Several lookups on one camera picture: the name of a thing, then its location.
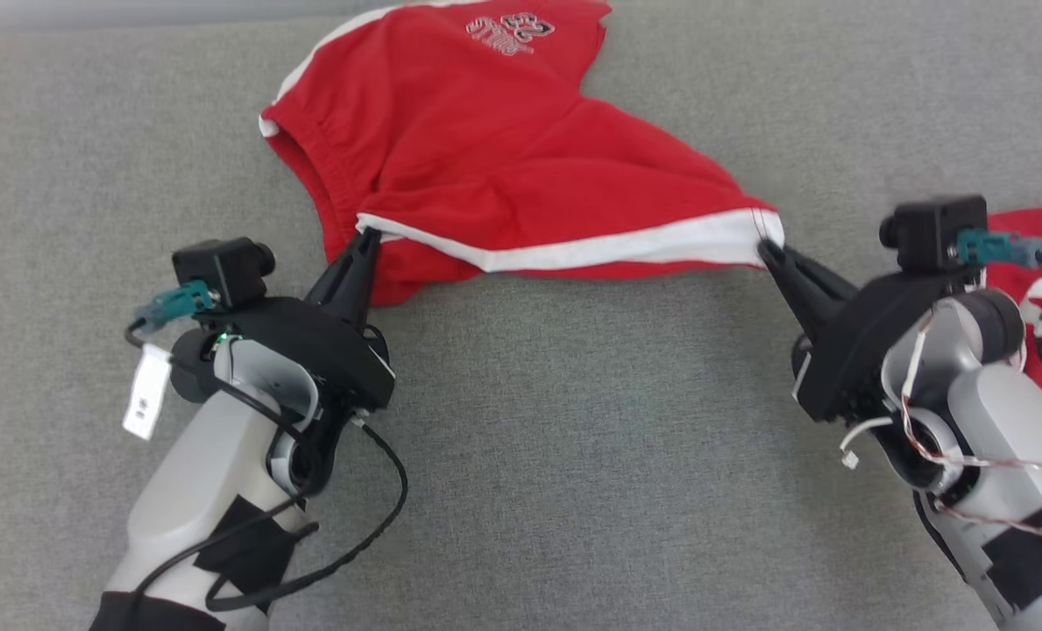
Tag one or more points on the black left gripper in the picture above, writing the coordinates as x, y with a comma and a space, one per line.
319, 346

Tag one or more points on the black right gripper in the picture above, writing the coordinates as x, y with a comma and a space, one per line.
854, 350

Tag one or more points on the red shorts with white stripes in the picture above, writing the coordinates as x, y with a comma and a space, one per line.
503, 149

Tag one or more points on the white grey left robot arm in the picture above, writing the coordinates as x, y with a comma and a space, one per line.
196, 473

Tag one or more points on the white paper label tag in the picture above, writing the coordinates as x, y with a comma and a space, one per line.
146, 394

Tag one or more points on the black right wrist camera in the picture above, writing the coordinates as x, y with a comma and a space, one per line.
932, 232

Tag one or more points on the teal left camera connector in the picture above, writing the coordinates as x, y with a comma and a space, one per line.
174, 304

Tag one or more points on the teal camera connector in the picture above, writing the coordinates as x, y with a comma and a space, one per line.
174, 304
998, 250

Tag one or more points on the teal right camera connector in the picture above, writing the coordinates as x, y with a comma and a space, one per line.
998, 250

